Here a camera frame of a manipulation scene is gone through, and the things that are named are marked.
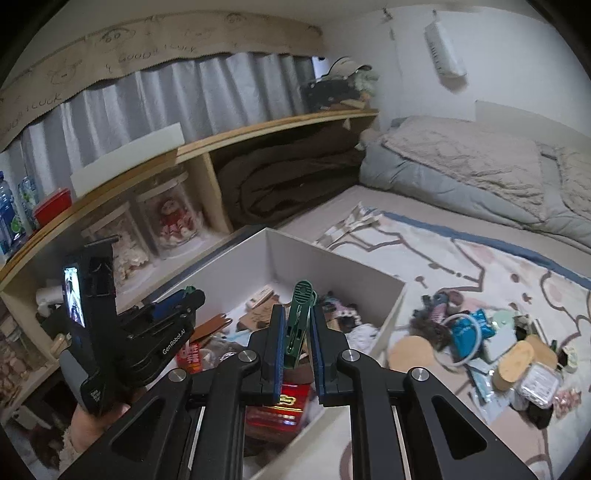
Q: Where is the red snack packet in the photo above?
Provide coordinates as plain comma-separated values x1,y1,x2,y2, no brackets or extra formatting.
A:
246,384,311,434

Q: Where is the plastic water bottle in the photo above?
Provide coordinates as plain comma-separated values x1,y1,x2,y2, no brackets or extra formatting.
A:
0,171,26,259

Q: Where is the white foam block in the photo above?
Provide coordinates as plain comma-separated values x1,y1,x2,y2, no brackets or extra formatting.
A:
70,123,184,198

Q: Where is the clear zip pouch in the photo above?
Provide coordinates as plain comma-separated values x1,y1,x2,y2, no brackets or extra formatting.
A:
467,366,511,424

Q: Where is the wooden shelf unit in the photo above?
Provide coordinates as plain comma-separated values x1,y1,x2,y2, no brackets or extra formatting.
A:
1,109,378,421

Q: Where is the red plastic container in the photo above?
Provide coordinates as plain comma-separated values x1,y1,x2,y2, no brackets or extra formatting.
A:
33,188,72,227

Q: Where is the right beige quilted pillow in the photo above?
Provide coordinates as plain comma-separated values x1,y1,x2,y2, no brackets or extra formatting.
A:
556,147,591,219

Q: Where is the person's left hand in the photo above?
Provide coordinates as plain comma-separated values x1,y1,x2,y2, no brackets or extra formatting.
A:
69,403,131,453

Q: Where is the white silicone ring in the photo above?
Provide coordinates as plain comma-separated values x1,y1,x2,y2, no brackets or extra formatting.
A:
440,310,484,368

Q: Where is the clear jar white doll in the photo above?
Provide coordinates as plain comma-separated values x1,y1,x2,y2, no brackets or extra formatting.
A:
81,202,152,291

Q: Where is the white cardboard shoe box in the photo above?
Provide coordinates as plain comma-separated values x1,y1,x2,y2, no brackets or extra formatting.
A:
138,226,408,480

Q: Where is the clear jar red doll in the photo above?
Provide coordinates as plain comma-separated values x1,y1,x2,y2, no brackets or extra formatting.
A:
135,172,207,258

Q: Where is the dark green clothespin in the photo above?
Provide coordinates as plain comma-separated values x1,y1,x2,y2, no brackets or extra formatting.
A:
283,280,318,369

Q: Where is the oval wooden box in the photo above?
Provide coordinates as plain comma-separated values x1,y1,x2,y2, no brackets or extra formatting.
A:
525,334,558,370
492,340,535,391

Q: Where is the round wooden lid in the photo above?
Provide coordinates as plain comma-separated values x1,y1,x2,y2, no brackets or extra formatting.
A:
388,335,435,373

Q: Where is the white cap hat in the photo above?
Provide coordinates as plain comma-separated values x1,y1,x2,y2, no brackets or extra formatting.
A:
325,56,373,80

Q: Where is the bag of pink bits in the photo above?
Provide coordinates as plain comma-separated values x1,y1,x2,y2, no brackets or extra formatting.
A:
553,388,582,419

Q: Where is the engraved wooden block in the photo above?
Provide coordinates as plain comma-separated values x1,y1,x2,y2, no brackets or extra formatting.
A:
236,306,273,331

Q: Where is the left beige quilted pillow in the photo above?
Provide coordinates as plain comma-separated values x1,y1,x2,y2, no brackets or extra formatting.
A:
382,116,548,221

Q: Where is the dark brown folded blanket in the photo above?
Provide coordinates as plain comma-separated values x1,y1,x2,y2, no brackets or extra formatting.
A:
217,123,365,225

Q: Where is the grey folded duvet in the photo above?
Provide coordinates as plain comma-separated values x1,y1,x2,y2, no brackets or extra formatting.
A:
360,141,590,252

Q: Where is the beige quilted pillow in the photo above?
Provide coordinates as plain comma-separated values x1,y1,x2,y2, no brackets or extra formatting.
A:
556,147,591,219
382,116,548,221

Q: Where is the black small box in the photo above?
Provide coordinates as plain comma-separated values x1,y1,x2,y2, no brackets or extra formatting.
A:
526,402,554,430

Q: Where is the grey curtain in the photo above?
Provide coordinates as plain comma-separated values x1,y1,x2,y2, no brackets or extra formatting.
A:
1,52,314,196

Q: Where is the dark brown crochet bundle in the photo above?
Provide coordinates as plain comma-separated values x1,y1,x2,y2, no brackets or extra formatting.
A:
409,289,464,351

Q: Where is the clear plastic pill case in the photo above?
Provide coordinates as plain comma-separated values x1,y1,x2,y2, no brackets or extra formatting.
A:
517,362,562,409

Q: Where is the purple crochet piece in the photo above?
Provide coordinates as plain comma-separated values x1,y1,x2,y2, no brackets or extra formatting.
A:
320,291,362,333

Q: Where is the blue foil packet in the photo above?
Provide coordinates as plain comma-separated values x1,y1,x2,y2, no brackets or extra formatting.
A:
449,309,496,360

